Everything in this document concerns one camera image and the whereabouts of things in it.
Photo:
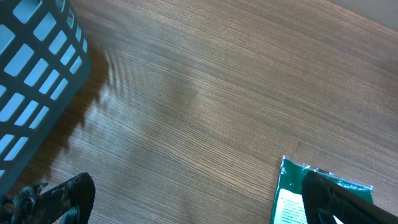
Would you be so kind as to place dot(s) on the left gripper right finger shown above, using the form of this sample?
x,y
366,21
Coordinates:
x,y
327,202

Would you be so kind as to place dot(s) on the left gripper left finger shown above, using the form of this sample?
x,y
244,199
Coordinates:
x,y
70,202

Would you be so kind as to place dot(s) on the green 3M package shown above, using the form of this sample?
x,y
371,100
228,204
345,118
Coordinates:
x,y
288,204

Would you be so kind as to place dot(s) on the grey plastic shopping basket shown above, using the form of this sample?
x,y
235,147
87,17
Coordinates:
x,y
44,62

